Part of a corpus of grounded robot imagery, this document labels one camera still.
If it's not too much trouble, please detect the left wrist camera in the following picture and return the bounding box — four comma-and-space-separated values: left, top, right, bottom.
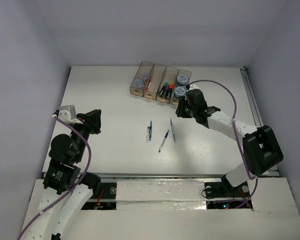
52, 105, 83, 125

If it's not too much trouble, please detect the grey blue pen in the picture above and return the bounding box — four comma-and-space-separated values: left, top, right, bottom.
169, 118, 176, 144

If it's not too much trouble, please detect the blue capped pen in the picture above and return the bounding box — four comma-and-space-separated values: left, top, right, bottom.
147, 120, 153, 141

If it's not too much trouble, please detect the right aluminium rail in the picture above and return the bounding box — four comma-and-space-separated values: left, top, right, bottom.
240, 67, 283, 177

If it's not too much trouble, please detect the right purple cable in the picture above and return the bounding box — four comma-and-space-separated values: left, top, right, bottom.
186, 79, 260, 208

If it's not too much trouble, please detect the paperclip jar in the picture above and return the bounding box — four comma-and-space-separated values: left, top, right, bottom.
139, 72, 149, 81
131, 78, 144, 89

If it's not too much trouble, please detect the pink gel pen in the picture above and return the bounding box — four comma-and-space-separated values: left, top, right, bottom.
145, 77, 153, 91

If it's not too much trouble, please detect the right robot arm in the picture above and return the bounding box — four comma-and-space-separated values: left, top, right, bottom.
175, 89, 284, 199

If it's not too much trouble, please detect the clear blue pen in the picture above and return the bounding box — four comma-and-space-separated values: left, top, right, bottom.
145, 126, 150, 143

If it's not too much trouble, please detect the foil covered front board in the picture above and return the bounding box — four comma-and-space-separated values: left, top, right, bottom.
115, 180, 207, 211

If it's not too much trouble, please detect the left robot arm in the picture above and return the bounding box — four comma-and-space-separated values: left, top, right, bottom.
17, 105, 102, 240

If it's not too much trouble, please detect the orange highlighter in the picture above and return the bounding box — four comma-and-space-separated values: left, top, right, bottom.
166, 84, 174, 98

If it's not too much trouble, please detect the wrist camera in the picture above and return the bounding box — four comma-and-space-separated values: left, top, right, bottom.
52, 105, 83, 125
186, 84, 200, 91

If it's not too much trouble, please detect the blue ballpoint pen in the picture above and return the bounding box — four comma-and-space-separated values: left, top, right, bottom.
158, 130, 170, 153

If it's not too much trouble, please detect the purple highlighter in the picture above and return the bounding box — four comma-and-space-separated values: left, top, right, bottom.
162, 84, 170, 97

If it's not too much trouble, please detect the green highlighter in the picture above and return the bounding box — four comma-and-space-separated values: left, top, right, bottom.
159, 82, 170, 98

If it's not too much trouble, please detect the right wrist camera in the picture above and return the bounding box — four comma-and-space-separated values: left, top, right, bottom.
186, 84, 200, 91

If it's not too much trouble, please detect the clear drawer bin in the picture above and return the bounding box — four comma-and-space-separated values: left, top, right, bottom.
156, 66, 178, 104
129, 61, 154, 97
143, 63, 166, 100
169, 69, 192, 106

